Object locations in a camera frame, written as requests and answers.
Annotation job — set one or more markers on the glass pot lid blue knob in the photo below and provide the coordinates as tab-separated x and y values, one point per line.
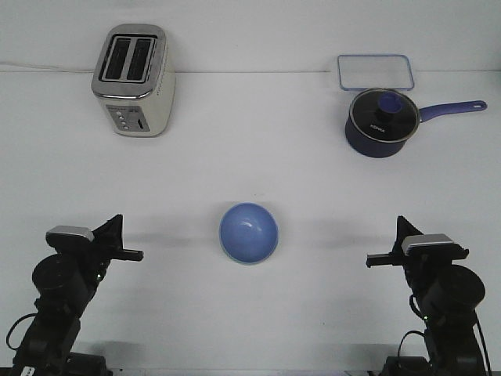
384	115

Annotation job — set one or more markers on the blue bowl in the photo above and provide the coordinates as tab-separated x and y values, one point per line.
248	225

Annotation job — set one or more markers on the blue saucepan with handle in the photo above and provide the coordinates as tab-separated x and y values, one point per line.
376	149

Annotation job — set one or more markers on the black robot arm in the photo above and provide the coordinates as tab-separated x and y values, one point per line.
444	296
66	282

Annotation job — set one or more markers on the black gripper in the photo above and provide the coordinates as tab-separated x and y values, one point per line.
423	264
94	257

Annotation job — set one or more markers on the clear blue-rimmed container lid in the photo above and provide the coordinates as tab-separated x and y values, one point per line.
359	72

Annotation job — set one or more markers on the green bowl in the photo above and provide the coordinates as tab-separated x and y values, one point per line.
248	256

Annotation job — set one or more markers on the silver two-slot toaster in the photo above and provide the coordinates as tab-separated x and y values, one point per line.
134	79

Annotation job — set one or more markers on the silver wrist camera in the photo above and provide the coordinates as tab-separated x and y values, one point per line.
411	243
68	236

